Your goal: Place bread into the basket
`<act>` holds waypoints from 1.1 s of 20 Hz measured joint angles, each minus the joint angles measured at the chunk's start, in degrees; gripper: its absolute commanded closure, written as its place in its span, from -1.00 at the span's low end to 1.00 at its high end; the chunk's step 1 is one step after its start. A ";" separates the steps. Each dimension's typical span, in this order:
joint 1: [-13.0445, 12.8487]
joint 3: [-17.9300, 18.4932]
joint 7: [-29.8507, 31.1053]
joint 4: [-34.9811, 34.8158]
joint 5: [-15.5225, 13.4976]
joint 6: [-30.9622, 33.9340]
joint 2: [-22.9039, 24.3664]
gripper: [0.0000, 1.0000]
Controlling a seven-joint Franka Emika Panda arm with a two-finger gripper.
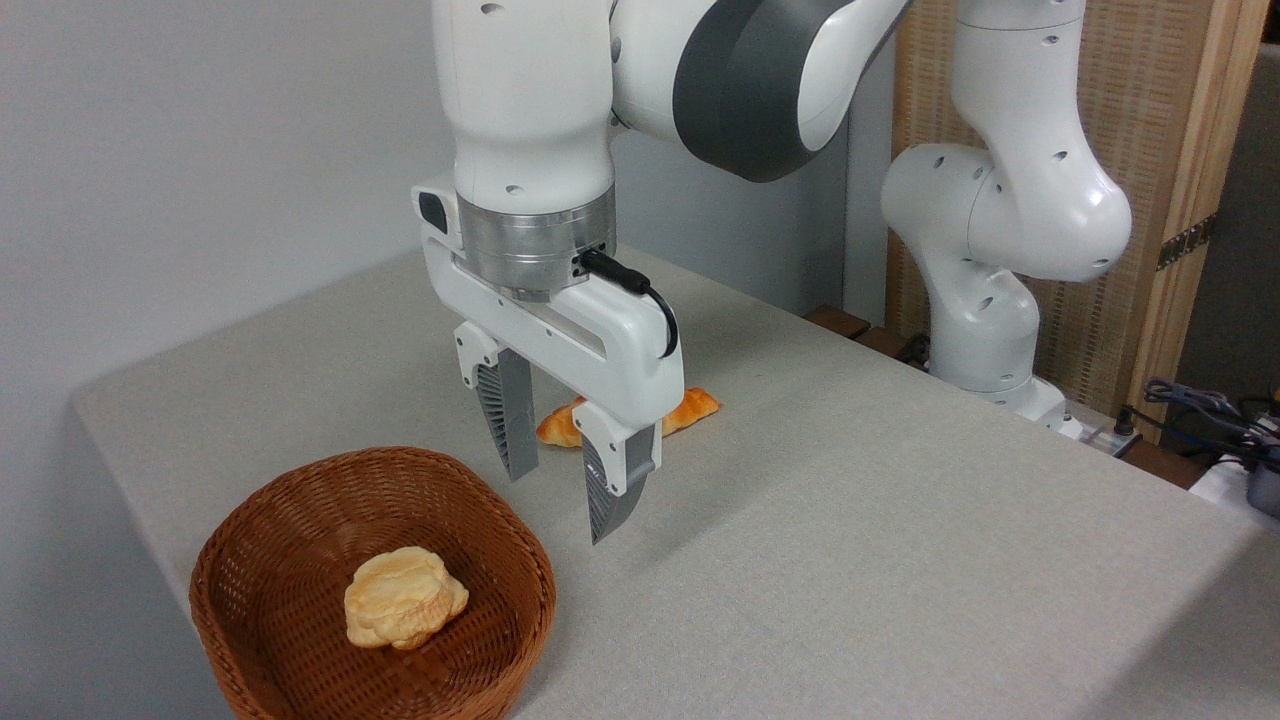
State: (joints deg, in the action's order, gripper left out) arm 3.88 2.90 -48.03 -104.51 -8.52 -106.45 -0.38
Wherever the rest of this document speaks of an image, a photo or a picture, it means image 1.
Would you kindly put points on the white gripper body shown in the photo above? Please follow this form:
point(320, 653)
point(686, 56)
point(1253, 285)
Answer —
point(610, 345)

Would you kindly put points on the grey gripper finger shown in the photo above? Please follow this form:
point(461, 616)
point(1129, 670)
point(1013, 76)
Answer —
point(512, 415)
point(612, 470)

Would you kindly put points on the golden croissant bread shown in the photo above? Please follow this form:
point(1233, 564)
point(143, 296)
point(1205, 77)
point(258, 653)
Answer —
point(695, 405)

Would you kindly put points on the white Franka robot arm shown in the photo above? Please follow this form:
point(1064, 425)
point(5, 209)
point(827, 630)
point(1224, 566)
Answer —
point(520, 100)

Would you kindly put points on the pale round bread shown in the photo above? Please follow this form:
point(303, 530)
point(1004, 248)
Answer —
point(405, 598)

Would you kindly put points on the brown wicker basket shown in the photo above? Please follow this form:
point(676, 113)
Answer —
point(300, 500)

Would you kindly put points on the brown wooden plank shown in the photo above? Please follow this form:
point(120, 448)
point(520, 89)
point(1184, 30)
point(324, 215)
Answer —
point(838, 321)

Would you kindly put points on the metal screen hinge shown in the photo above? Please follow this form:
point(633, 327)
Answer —
point(1187, 241)

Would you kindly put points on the wooden woven folding screen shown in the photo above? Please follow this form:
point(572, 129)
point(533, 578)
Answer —
point(1150, 100)

